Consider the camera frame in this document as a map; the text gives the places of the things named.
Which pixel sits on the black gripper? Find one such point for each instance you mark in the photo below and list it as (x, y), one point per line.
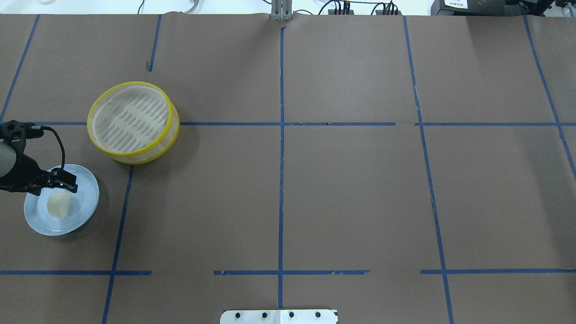
(23, 174)

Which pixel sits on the white steamed bun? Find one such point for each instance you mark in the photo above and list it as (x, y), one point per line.
(58, 204)

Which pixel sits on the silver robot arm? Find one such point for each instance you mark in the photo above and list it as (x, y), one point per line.
(8, 157)

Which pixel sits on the yellow plastic steamer basket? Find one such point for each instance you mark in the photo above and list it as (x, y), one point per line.
(133, 123)

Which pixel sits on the light blue plate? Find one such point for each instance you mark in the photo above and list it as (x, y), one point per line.
(83, 206)

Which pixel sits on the black computer box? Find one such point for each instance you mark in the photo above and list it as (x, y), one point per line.
(489, 8)

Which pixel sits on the white mount base plate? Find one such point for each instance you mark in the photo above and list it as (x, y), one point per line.
(295, 316)

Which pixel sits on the grey aluminium frame post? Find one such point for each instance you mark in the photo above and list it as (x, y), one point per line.
(281, 10)

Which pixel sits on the black cable hub left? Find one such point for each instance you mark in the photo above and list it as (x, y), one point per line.
(341, 8)

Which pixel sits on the black cable hub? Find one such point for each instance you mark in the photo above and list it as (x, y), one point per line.
(386, 9)
(341, 8)

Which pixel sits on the black cable hub right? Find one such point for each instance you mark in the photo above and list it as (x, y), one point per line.
(386, 9)

